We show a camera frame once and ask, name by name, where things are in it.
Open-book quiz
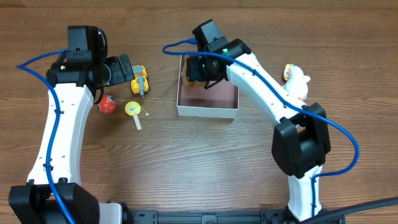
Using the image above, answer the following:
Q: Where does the left blue cable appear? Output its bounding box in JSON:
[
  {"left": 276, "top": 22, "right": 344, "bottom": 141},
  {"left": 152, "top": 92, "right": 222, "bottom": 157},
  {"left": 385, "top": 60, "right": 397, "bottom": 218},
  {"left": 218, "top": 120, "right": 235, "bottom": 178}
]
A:
[{"left": 16, "top": 48, "right": 77, "bottom": 224}]

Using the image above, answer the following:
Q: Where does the right blue cable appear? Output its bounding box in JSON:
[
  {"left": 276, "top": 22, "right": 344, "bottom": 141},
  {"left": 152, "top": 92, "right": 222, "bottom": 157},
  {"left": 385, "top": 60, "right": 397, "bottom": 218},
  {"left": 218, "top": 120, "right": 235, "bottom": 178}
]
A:
[{"left": 162, "top": 37, "right": 361, "bottom": 218}]

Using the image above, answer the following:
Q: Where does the thick black cable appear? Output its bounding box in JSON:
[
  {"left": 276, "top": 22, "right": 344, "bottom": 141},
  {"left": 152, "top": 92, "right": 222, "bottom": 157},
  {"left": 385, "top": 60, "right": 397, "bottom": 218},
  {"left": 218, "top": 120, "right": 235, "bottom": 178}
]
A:
[{"left": 303, "top": 196, "right": 398, "bottom": 224}]

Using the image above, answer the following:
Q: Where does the white plush duck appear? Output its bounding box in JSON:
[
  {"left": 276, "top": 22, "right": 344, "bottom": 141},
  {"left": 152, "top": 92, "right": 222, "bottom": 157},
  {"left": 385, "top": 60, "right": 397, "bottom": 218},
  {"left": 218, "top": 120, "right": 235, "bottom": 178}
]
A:
[{"left": 283, "top": 64, "right": 311, "bottom": 101}]

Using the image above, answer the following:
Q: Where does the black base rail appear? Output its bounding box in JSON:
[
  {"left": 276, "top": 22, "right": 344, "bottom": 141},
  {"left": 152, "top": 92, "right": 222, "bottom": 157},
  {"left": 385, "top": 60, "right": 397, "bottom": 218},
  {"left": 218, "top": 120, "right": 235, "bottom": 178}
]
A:
[{"left": 122, "top": 209, "right": 298, "bottom": 224}]

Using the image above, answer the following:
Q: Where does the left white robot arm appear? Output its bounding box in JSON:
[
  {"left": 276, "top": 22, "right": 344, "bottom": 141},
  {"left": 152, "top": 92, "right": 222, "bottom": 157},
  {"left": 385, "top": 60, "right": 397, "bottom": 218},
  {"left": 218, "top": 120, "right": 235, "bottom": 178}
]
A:
[{"left": 9, "top": 50, "right": 134, "bottom": 223}]

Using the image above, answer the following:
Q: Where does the white cardboard box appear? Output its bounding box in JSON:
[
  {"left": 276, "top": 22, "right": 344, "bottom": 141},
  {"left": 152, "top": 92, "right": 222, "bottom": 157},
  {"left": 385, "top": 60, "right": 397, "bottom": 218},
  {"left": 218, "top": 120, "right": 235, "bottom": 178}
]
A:
[{"left": 176, "top": 56, "right": 239, "bottom": 119}]

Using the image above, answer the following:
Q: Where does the brown plush toy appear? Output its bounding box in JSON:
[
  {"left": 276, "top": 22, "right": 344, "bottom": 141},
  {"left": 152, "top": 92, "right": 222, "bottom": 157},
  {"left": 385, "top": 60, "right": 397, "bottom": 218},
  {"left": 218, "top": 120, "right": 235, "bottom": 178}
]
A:
[{"left": 181, "top": 55, "right": 202, "bottom": 89}]

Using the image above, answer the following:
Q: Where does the yellow toy truck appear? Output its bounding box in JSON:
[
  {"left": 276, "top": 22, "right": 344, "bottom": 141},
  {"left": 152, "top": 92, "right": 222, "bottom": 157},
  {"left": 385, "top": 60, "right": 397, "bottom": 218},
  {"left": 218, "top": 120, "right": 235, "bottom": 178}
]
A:
[{"left": 130, "top": 65, "right": 150, "bottom": 98}]

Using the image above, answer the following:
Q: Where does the yellow toy pellet drum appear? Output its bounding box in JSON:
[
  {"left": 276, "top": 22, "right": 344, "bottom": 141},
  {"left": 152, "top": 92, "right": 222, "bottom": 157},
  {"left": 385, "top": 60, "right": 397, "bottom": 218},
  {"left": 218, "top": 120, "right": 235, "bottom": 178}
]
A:
[{"left": 124, "top": 101, "right": 149, "bottom": 131}]

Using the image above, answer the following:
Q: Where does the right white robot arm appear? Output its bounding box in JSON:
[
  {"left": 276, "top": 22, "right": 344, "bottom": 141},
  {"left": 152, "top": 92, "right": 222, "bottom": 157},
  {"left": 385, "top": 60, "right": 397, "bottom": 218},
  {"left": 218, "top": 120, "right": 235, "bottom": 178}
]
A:
[{"left": 186, "top": 38, "right": 331, "bottom": 222}]

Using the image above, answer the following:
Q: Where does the blue cable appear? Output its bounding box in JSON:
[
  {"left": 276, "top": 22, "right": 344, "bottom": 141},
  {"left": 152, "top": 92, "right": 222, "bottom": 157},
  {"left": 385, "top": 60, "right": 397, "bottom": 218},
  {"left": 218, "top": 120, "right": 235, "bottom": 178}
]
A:
[
  {"left": 162, "top": 37, "right": 361, "bottom": 218},
  {"left": 16, "top": 48, "right": 77, "bottom": 224}
]

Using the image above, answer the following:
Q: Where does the red toy ball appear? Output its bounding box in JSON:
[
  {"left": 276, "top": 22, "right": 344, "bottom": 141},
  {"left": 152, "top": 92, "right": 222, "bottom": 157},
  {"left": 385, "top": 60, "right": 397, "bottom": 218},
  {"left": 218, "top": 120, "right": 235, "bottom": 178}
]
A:
[{"left": 97, "top": 95, "right": 116, "bottom": 114}]

